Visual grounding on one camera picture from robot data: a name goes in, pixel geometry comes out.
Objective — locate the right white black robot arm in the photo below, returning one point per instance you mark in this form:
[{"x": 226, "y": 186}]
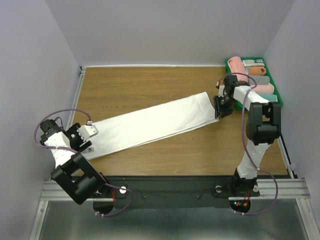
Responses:
[{"x": 260, "y": 127}]

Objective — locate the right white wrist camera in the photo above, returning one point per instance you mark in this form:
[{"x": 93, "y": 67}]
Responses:
[{"x": 221, "y": 89}]

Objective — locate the long pink rolled towel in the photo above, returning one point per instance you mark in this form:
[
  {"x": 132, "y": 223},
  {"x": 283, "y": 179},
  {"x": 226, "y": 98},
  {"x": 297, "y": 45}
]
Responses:
[{"x": 235, "y": 65}]

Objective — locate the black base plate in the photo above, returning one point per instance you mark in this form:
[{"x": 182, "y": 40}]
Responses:
[{"x": 117, "y": 193}]

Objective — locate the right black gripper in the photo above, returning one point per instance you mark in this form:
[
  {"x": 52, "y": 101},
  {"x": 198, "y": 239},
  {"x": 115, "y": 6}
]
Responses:
[{"x": 218, "y": 108}]

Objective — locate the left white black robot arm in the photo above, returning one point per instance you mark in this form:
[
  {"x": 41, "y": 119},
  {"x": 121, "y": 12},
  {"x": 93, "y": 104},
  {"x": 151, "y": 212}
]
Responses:
[{"x": 73, "y": 172}]

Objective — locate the aluminium frame rail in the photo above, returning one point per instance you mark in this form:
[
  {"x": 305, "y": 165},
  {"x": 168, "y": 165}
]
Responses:
[{"x": 62, "y": 191}]

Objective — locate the grey rolled towel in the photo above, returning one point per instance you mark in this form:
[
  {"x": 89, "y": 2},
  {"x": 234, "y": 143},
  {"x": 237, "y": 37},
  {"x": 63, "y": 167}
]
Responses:
[{"x": 261, "y": 79}]

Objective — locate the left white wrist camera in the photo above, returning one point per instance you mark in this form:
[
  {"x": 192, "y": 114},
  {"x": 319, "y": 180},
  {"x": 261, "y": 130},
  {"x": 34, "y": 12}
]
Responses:
[{"x": 87, "y": 131}]

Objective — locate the orange rolled towel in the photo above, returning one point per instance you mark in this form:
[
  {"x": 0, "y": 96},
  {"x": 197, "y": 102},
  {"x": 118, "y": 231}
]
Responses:
[{"x": 256, "y": 70}]

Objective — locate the teal rolled towel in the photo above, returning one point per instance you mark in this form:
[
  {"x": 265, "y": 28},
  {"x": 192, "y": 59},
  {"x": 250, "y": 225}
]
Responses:
[{"x": 271, "y": 97}]

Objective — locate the white blue patterned towel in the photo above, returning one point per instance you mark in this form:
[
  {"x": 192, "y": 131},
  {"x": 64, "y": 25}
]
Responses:
[{"x": 253, "y": 62}]

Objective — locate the short pink rolled towel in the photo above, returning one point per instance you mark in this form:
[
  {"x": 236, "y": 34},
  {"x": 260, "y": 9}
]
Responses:
[{"x": 264, "y": 89}]

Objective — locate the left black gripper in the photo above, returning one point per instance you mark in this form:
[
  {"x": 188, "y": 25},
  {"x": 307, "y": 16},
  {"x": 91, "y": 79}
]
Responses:
[{"x": 73, "y": 130}]

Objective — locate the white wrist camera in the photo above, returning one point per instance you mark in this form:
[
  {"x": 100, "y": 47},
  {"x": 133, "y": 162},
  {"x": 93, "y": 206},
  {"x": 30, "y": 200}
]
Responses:
[
  {"x": 221, "y": 89},
  {"x": 87, "y": 131}
]

